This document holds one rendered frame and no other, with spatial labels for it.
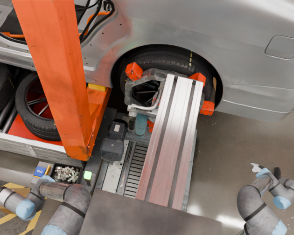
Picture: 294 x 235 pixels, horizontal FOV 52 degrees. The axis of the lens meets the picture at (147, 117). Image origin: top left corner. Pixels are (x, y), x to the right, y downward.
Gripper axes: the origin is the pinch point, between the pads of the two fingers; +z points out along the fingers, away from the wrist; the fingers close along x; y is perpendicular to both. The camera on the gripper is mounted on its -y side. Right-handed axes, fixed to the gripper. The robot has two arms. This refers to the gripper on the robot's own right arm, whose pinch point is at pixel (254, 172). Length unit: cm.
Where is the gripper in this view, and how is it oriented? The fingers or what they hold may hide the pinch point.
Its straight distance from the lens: 202.7
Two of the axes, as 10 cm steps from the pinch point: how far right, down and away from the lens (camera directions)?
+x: 3.9, 8.7, 3.2
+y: -7.8, 4.9, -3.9
